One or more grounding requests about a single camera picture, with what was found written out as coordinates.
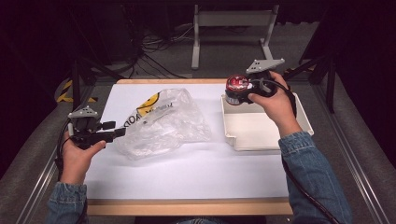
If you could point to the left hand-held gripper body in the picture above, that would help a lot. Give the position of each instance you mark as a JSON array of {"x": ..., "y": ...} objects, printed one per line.
[{"x": 84, "y": 130}]

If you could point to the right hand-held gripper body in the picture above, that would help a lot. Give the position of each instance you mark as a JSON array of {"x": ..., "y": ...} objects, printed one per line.
[{"x": 264, "y": 79}]

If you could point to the red drink can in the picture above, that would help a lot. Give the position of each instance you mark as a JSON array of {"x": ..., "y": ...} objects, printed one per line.
[{"x": 237, "y": 84}]

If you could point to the white rectangular tray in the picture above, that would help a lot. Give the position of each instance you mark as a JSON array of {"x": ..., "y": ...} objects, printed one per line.
[{"x": 252, "y": 130}]

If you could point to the clear plastic bag yellow face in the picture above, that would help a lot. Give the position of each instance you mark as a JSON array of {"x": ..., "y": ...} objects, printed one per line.
[{"x": 168, "y": 127}]

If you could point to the person's right hand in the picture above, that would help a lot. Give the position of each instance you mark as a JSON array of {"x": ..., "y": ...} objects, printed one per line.
[{"x": 275, "y": 105}]

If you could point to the person's left hand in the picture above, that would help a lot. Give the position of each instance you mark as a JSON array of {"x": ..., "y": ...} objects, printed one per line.
[{"x": 76, "y": 161}]

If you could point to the yellow black hazard tape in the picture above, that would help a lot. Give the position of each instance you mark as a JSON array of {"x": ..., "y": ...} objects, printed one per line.
[{"x": 62, "y": 97}]

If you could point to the black tripod stand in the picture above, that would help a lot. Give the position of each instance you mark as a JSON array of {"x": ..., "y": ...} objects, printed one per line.
[{"x": 75, "y": 81}]

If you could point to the black metal stand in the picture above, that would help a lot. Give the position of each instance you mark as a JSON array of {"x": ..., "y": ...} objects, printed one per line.
[{"x": 330, "y": 84}]

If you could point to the white metal stand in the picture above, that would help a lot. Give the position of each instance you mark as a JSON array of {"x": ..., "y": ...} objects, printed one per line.
[{"x": 232, "y": 18}]

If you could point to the white table sheet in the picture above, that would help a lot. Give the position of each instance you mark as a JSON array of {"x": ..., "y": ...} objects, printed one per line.
[{"x": 193, "y": 174}]

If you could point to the person's legs in jeans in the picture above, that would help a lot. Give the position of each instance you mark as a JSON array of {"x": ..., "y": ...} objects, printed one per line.
[{"x": 199, "y": 221}]

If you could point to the aluminium floor rail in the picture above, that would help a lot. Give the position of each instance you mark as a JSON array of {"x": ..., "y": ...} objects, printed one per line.
[
  {"x": 40, "y": 183},
  {"x": 355, "y": 161}
]

